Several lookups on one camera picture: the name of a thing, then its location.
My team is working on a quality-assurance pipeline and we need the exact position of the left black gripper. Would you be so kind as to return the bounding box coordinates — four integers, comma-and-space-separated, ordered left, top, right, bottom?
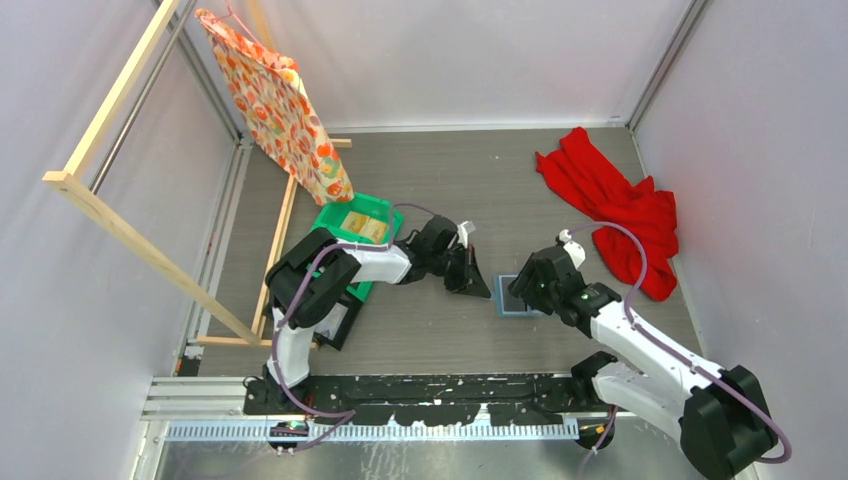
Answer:
429, 244, 491, 299

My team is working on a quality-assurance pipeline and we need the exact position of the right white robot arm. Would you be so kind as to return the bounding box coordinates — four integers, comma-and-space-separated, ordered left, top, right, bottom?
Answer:
507, 244, 779, 479

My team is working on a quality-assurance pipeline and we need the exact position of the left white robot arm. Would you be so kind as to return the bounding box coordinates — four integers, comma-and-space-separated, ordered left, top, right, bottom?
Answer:
263, 215, 491, 414

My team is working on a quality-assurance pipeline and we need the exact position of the gold VIP card left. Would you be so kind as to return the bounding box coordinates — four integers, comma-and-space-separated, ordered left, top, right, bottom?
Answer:
340, 211, 370, 234

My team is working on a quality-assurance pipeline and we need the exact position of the red cloth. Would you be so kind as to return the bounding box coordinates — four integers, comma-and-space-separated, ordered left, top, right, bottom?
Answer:
535, 127, 679, 302

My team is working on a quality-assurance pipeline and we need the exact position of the green plastic bin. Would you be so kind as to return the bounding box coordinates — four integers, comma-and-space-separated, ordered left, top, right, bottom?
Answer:
311, 193, 411, 302

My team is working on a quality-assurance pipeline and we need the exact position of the black tray with paper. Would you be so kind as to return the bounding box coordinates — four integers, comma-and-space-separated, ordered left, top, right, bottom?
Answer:
313, 295, 363, 351

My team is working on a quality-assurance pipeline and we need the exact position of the floral orange fabric bag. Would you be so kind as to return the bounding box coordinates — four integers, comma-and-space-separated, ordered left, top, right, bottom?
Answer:
194, 8, 355, 206

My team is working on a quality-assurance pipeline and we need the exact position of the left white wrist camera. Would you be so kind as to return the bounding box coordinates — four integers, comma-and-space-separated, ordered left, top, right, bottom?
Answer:
457, 221, 476, 248

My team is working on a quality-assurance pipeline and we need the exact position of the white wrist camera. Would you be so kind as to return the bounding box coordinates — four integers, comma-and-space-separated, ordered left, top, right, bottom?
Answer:
556, 229, 586, 268
457, 221, 476, 248

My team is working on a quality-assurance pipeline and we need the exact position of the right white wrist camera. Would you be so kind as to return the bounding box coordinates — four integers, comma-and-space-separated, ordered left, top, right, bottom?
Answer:
556, 229, 586, 268

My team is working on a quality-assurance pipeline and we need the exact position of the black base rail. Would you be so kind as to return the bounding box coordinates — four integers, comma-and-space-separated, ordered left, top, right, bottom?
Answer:
242, 373, 614, 427

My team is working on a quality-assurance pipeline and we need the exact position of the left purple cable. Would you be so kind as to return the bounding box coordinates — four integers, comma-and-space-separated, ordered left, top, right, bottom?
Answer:
270, 202, 439, 455

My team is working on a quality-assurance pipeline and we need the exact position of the wooden frame rack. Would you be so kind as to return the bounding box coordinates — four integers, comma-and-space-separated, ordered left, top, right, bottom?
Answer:
42, 0, 352, 350

